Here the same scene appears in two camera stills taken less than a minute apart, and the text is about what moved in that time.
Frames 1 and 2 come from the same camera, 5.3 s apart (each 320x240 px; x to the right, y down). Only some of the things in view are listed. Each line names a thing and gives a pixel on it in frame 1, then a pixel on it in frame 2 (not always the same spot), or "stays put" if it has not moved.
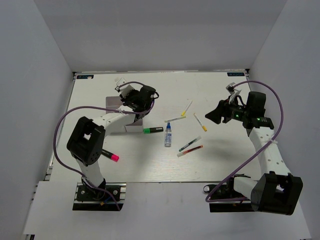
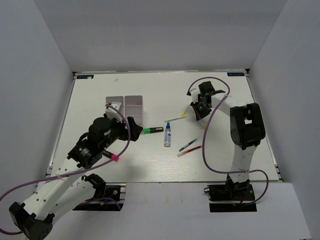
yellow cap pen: (175, 119) stays put
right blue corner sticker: (235, 74) stays put
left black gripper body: (130, 97) to (118, 131)
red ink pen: (196, 148) stays put
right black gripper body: (233, 111) to (200, 104)
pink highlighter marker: (110, 155) stays put
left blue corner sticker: (84, 76) stays put
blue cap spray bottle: (168, 136) stays put
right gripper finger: (215, 115) to (200, 113)
